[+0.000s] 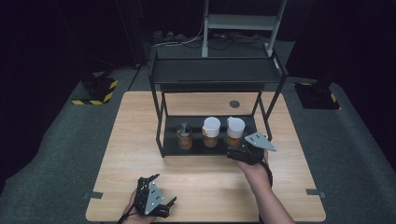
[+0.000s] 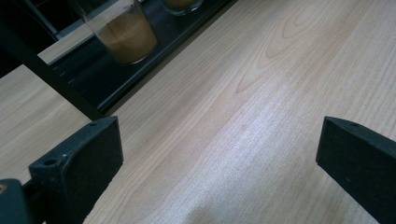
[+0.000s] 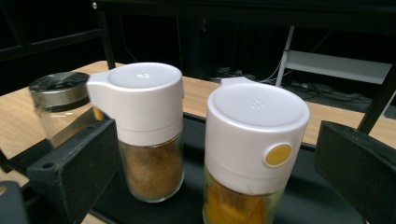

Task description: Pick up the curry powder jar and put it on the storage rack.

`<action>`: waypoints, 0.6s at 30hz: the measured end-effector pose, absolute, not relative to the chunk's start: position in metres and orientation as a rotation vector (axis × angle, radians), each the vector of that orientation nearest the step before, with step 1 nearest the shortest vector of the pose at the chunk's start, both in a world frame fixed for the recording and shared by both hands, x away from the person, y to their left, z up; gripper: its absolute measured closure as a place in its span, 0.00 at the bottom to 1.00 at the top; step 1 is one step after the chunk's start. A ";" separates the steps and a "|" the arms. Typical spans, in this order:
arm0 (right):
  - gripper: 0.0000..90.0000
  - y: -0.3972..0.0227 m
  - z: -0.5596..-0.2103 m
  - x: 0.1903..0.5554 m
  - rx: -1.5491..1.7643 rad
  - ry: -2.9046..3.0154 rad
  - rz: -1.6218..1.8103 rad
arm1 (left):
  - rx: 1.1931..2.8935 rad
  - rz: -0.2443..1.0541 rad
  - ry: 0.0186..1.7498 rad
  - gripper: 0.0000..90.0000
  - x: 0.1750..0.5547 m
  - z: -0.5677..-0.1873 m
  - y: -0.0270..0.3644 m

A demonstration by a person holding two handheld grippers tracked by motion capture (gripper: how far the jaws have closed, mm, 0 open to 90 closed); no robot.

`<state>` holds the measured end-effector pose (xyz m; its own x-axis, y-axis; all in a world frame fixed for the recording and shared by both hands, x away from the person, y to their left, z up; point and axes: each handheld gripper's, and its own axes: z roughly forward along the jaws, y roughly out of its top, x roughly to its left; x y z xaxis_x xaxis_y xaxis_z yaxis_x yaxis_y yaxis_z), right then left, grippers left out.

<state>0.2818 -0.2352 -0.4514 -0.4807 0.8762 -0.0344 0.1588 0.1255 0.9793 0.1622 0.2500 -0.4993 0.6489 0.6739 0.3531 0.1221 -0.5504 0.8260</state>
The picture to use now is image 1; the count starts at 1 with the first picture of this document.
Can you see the grey tape strip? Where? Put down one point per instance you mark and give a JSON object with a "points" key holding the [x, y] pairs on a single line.
{"points": [[92, 195], [316, 193]]}

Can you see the person's right hand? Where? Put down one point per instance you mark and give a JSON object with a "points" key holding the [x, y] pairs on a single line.
{"points": [[255, 172]]}

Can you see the silver lid glass spice jar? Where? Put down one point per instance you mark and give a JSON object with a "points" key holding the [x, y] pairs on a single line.
{"points": [[185, 137]]}

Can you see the white lid spice jar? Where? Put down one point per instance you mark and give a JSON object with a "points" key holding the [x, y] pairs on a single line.
{"points": [[235, 129], [211, 130]]}

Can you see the black power strip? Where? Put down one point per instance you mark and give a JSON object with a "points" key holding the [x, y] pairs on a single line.
{"points": [[168, 35]]}

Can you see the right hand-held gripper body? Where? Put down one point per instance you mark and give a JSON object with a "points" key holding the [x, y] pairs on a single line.
{"points": [[253, 146]]}

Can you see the black metal two-tier shelf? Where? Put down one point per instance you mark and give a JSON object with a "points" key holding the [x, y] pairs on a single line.
{"points": [[214, 71]]}

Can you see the person's left hand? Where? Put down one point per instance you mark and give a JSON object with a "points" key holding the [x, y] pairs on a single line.
{"points": [[132, 214]]}

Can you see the black base with striped tape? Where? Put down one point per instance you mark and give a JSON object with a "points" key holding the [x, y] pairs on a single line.
{"points": [[317, 95], [98, 88]]}

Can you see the dark round table grommet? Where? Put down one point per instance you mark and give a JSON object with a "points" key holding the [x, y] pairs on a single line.
{"points": [[234, 104]]}

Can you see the grey metal stand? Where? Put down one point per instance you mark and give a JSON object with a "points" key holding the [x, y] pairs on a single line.
{"points": [[241, 21]]}

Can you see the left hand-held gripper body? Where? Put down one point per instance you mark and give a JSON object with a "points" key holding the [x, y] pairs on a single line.
{"points": [[151, 197]]}

